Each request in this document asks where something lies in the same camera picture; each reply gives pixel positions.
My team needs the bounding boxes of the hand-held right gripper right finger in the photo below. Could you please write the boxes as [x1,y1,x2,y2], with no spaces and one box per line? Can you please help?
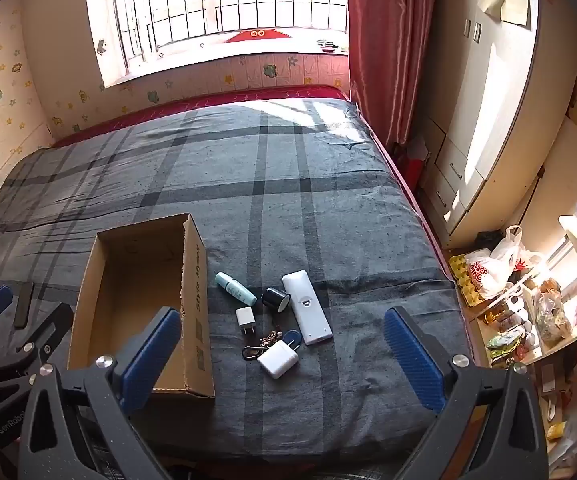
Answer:
[385,305,549,480]

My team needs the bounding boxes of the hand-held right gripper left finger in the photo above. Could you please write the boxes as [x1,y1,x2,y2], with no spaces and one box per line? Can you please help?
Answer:
[18,306,182,480]

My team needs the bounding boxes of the cardboard box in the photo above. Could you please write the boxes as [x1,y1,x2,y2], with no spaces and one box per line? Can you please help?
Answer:
[67,213,216,400]

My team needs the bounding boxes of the small white charger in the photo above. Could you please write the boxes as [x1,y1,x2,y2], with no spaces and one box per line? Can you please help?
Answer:
[235,306,256,336]

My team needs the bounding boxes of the white remote control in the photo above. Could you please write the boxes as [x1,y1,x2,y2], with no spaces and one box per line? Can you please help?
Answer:
[282,270,333,346]

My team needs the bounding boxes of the key bunch with blue fob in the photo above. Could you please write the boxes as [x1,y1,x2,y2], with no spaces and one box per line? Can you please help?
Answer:
[241,327,302,361]

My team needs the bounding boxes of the large white charger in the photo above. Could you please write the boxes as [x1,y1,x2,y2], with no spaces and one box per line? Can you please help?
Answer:
[257,336,300,380]

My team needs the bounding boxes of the black round cap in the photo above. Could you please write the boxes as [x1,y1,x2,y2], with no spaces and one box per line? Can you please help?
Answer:
[261,287,290,314]

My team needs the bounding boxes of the green snack packet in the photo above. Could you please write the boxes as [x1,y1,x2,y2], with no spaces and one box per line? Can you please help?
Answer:
[486,332,524,357]

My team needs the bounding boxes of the yellow egg carton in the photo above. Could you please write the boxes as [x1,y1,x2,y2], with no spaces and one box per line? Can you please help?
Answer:
[449,254,489,308]

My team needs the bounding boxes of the small teal bottle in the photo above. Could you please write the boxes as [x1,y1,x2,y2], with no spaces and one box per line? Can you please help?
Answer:
[215,272,258,307]

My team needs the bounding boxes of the white plastic bag red print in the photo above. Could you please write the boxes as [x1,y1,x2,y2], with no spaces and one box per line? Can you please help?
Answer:
[466,225,544,299]

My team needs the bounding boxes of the clear bag of food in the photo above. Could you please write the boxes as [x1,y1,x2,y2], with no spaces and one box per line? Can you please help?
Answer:
[533,280,577,344]

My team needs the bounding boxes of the red paper bag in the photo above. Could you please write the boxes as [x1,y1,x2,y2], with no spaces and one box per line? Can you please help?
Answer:
[393,142,432,191]

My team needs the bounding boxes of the grey plaid bedsheet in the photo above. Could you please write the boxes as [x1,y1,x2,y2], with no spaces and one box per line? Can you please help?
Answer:
[0,97,474,461]

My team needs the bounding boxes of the beige wardrobe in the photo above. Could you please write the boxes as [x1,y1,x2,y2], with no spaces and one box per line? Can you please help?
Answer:
[416,0,577,251]

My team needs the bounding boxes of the red mattress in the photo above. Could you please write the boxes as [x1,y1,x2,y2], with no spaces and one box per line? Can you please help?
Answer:
[51,84,474,341]

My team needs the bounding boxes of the red curtain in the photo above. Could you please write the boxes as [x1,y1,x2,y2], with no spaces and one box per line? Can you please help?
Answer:
[346,0,442,147]

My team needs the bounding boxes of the red mat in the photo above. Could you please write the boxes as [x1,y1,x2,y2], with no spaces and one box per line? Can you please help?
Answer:
[223,29,292,44]

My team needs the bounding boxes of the window with metal grille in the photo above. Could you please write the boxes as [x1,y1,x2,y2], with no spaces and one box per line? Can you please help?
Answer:
[84,0,350,87]

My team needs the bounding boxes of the yellowish paper notes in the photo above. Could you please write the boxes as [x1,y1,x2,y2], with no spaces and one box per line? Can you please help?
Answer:
[477,0,532,26]

